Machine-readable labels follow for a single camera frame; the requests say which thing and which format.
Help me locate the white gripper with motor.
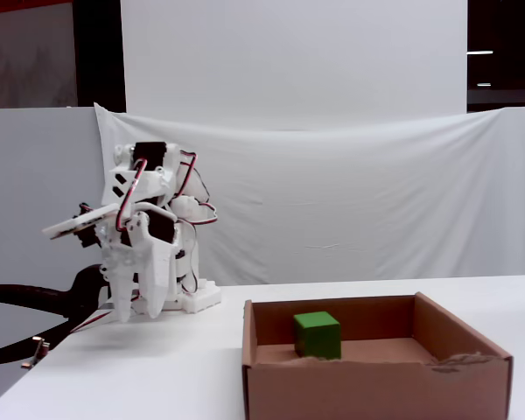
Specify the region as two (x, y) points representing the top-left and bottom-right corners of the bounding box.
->
(96, 208), (179, 325)

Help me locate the green cube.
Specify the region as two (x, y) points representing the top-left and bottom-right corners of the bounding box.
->
(292, 311), (343, 362)

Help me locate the brown cardboard box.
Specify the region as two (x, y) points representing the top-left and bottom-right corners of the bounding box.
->
(241, 290), (515, 420)

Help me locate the black table clamp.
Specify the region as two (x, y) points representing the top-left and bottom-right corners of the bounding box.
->
(0, 263), (113, 368)

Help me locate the grey partition panel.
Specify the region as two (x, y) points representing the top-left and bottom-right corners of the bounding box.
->
(0, 104), (115, 333)

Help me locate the white cloth backdrop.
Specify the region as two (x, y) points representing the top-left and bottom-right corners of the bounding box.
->
(93, 101), (525, 286)

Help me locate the brown wooden door panel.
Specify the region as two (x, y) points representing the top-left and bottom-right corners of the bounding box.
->
(0, 0), (79, 110)

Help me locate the white backdrop board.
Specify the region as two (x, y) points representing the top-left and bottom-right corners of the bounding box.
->
(119, 0), (470, 132)

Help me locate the red white base cable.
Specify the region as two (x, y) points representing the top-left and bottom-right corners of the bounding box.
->
(68, 304), (117, 334)

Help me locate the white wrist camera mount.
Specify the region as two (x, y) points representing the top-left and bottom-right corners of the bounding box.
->
(41, 202), (120, 241)

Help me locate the red black servo cable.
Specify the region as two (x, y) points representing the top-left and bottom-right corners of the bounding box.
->
(115, 150), (220, 234)

